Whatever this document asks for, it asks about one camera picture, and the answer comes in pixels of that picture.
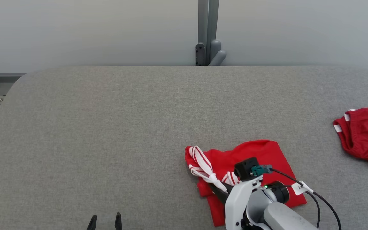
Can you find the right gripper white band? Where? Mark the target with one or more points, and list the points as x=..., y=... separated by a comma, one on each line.
x=235, y=207

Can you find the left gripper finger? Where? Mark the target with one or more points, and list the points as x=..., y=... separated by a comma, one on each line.
x=92, y=225
x=118, y=223

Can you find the red shirt with striped sleeves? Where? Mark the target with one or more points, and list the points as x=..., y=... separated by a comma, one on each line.
x=267, y=153

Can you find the red shorts with white stripes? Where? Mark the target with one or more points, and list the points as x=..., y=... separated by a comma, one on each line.
x=366, y=137

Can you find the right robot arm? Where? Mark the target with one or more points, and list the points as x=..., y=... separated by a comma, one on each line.
x=283, y=217

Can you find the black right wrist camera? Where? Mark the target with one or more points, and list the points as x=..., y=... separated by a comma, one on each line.
x=244, y=169

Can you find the grey metal partition post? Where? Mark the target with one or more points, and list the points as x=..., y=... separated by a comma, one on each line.
x=208, y=25

